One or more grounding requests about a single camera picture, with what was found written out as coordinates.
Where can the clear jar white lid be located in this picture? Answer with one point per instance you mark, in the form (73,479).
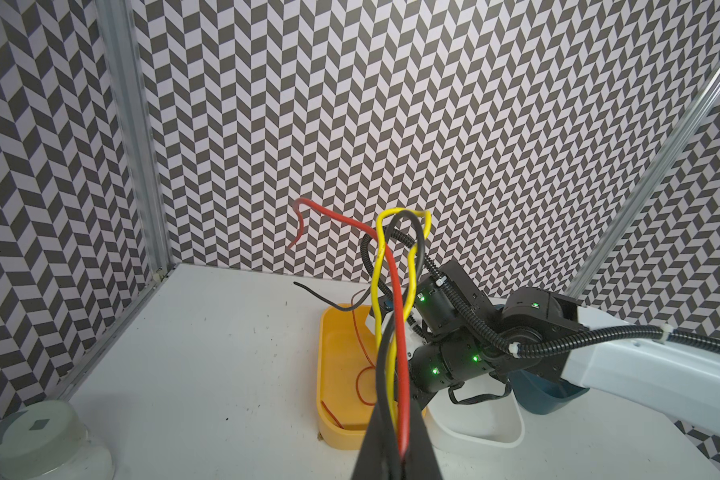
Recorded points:
(48,440)

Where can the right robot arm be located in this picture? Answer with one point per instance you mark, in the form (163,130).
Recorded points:
(670,370)

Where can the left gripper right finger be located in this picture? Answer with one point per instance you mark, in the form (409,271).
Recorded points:
(420,460)

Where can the white plastic tray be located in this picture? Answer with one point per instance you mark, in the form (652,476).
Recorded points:
(473,430)

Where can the dark teal plastic tray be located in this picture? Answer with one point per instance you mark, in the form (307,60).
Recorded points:
(538,386)

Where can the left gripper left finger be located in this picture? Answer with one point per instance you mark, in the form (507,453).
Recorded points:
(379,457)

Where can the yellow plastic tray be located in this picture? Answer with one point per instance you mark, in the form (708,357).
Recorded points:
(345,388)

